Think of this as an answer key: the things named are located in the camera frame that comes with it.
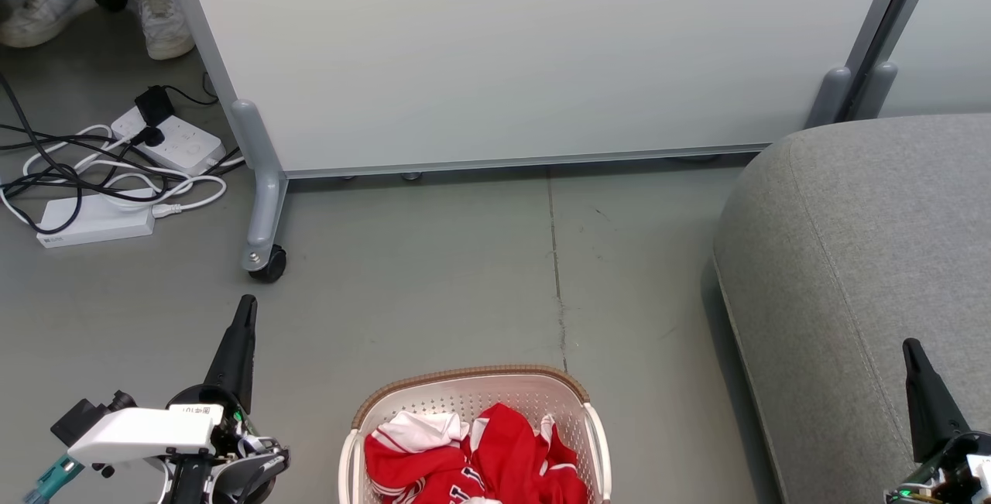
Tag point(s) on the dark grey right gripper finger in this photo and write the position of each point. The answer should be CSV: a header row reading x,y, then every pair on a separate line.
x,y
929,403

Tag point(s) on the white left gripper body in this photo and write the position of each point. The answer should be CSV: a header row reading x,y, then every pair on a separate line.
x,y
139,434

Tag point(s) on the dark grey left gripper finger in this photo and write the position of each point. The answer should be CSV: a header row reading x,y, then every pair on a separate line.
x,y
236,357

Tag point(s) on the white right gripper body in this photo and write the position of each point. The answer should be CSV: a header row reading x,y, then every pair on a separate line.
x,y
956,473

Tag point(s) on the red jersey with white sleeve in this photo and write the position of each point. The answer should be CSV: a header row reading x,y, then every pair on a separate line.
x,y
418,430

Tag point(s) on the plain red garment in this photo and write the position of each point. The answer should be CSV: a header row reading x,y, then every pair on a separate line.
x,y
503,442

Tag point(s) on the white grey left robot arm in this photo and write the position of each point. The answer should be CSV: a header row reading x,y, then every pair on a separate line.
x,y
248,477

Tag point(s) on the grey fabric sofa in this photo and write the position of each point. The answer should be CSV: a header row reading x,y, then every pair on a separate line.
x,y
852,256

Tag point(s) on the black caster wheel of partition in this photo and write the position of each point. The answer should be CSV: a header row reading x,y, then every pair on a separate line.
x,y
271,265

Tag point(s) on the long white power strip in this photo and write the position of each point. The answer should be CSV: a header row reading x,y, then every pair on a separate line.
x,y
93,221

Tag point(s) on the wide white power strip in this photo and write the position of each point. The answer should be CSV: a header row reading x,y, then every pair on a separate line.
x,y
182,144

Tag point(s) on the white perforated laundry basket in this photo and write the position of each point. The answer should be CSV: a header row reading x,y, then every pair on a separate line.
x,y
464,392

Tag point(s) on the black plug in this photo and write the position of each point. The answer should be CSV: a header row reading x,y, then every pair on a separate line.
x,y
147,137

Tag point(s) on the black power adapter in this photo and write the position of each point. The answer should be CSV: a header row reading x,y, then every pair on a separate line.
x,y
155,105

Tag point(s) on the white sneaker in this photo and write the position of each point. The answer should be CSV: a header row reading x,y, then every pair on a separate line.
x,y
46,1
162,20

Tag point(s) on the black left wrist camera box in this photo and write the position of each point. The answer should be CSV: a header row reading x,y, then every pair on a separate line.
x,y
81,419

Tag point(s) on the white partition panel grey frame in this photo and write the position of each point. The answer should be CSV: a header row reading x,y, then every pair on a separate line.
x,y
944,24
503,47

